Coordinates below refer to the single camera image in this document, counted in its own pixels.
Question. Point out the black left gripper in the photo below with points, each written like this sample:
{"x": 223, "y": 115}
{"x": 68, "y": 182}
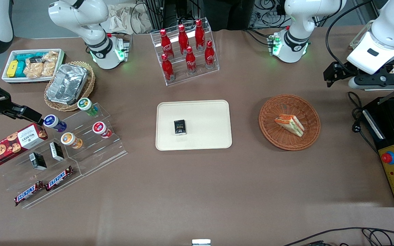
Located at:
{"x": 338, "y": 69}

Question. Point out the triangular sandwich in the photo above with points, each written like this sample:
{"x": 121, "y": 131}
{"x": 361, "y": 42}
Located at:
{"x": 291, "y": 124}

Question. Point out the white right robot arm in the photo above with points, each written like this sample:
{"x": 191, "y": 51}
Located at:
{"x": 97, "y": 51}

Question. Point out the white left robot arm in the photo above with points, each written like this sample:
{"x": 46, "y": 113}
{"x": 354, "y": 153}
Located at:
{"x": 296, "y": 41}

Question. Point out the brown round wicker basket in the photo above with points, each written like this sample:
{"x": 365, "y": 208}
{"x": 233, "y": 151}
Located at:
{"x": 286, "y": 106}

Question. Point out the light tan wicker basket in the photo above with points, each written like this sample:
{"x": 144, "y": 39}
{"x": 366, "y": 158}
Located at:
{"x": 89, "y": 85}

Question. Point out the cream plastic tray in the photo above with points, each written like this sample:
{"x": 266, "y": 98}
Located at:
{"x": 204, "y": 119}

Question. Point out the purple snack can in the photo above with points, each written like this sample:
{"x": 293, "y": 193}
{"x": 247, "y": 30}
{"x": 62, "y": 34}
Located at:
{"x": 55, "y": 123}

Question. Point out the red Walkers cookie box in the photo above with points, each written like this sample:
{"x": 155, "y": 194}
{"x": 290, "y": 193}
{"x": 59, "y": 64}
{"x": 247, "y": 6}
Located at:
{"x": 12, "y": 143}

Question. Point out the clear bag of crackers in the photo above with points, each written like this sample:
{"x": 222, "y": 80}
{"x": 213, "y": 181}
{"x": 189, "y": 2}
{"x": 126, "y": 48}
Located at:
{"x": 50, "y": 63}
{"x": 33, "y": 70}

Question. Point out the small black white box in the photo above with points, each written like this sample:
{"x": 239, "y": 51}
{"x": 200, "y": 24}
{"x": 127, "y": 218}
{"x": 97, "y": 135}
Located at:
{"x": 38, "y": 161}
{"x": 56, "y": 151}

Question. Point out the aluminium foil container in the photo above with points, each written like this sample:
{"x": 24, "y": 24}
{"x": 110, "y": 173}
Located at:
{"x": 67, "y": 83}

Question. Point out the orange snack can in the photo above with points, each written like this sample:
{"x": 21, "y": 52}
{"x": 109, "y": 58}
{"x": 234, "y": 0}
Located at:
{"x": 71, "y": 140}

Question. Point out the yellow small box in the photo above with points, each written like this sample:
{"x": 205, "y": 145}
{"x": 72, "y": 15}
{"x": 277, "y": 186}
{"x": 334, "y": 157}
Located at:
{"x": 12, "y": 68}

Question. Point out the teal box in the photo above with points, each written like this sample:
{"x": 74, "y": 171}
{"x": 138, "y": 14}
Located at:
{"x": 22, "y": 65}

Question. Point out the green lid snack can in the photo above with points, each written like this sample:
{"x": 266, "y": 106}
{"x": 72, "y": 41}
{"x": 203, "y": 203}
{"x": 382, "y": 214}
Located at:
{"x": 87, "y": 106}

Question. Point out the white plastic bin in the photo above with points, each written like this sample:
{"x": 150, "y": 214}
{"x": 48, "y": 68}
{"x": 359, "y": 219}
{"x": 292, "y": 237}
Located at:
{"x": 7, "y": 56}

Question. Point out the clear acrylic stepped stand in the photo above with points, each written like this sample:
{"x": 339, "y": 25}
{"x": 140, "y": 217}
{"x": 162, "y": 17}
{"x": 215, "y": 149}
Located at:
{"x": 97, "y": 153}
{"x": 22, "y": 177}

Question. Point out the Snickers bar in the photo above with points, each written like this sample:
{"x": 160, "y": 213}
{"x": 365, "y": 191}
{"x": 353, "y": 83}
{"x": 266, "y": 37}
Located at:
{"x": 59, "y": 178}
{"x": 29, "y": 193}

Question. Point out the red snack can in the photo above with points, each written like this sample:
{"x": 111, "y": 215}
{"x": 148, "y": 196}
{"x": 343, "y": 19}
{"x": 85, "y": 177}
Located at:
{"x": 101, "y": 130}

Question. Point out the black machine yellow panel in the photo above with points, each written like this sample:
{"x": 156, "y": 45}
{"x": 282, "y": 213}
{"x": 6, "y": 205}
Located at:
{"x": 388, "y": 136}

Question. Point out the red emergency stop button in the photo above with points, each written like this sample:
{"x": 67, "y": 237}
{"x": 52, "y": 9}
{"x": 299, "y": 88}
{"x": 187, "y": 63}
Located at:
{"x": 388, "y": 158}

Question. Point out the person in dark clothes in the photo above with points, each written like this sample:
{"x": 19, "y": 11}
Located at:
{"x": 231, "y": 13}

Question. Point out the red cola bottle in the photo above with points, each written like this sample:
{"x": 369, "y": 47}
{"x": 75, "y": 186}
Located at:
{"x": 183, "y": 39}
{"x": 209, "y": 56}
{"x": 168, "y": 68}
{"x": 166, "y": 44}
{"x": 200, "y": 36}
{"x": 191, "y": 61}

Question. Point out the small black box gold print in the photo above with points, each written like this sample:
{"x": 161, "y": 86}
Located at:
{"x": 180, "y": 127}

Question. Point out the clear acrylic bottle rack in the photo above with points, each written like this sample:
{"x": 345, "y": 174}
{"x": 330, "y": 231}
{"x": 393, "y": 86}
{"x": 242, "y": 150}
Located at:
{"x": 183, "y": 77}

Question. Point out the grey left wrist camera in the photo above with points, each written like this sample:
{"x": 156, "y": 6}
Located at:
{"x": 381, "y": 82}

